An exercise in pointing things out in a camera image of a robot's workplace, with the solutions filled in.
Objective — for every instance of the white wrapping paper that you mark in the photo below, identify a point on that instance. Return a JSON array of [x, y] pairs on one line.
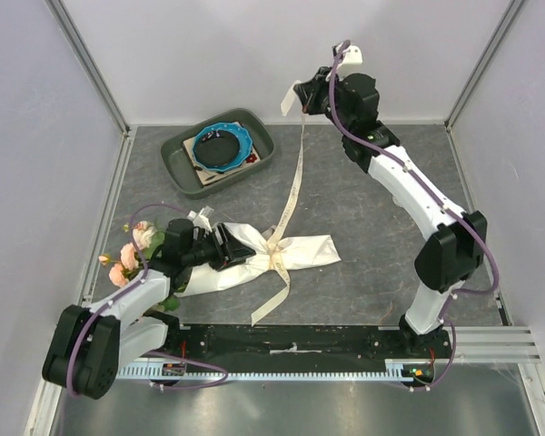
[[292, 253]]

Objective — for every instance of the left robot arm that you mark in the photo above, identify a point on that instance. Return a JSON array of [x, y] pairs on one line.
[[92, 344]]

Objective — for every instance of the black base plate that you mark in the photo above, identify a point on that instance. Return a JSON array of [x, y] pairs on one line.
[[292, 348]]

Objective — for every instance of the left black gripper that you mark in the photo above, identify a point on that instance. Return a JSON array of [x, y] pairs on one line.
[[232, 242]]

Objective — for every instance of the pink artificial flower bouquet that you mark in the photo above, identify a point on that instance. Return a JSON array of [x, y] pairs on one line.
[[146, 237]]

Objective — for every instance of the aluminium frame rail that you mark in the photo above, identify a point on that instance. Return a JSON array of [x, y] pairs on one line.
[[76, 41]]

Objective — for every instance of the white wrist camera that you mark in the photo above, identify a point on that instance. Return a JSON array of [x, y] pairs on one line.
[[201, 219], [348, 55]]

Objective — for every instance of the blue scalloped bowl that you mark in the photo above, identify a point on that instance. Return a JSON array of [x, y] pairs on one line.
[[222, 147]]

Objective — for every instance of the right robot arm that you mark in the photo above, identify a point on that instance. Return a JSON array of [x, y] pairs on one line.
[[452, 238]]

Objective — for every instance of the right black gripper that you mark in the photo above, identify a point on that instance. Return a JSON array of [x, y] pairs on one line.
[[310, 92]]

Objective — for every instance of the wooden puzzle board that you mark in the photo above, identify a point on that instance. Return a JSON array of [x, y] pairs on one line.
[[207, 178]]

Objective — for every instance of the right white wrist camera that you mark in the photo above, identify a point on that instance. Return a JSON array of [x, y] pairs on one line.
[[348, 55]]

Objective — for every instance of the cream printed ribbon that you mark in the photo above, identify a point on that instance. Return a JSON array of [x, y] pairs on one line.
[[286, 213]]

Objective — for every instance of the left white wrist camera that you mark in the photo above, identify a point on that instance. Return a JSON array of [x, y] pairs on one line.
[[201, 219]]

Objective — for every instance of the grey green plastic tray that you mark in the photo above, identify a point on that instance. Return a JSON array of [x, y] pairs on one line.
[[180, 169]]

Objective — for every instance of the slotted cable duct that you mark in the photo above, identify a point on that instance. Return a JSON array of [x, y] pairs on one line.
[[158, 370]]

